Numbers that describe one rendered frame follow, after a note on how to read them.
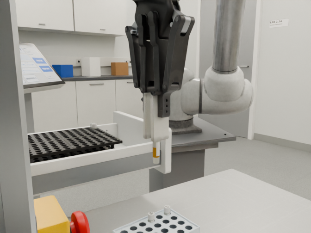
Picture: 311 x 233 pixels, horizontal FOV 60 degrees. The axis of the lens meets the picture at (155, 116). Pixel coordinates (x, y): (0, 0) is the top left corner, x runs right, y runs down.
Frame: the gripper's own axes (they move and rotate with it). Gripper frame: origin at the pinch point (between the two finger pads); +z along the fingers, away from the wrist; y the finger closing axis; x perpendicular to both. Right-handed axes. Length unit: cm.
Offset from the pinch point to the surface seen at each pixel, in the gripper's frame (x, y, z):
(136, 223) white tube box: 0.5, 5.1, 20.0
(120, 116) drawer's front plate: -15.9, 37.3, 7.3
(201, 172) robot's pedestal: -61, 46, 39
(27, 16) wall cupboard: -71, 356, -71
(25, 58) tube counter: -12, 129, -12
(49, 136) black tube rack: 5.8, 34.3, 9.4
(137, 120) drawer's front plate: -14.9, 26.8, 6.8
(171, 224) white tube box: -4.2, 0.9, 20.1
